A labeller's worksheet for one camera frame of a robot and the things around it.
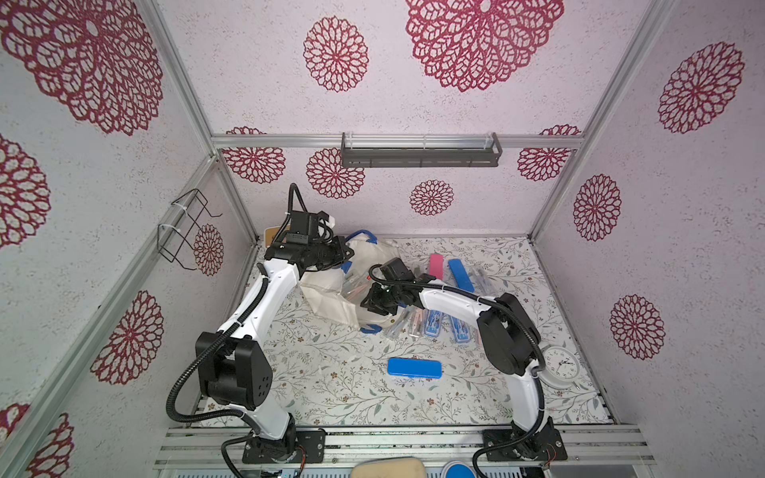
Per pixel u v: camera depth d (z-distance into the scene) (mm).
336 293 762
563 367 834
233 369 439
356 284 1030
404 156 880
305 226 637
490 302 552
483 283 1062
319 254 686
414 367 880
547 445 684
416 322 950
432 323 948
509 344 532
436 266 1101
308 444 739
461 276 1086
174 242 756
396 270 746
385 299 811
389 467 703
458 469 690
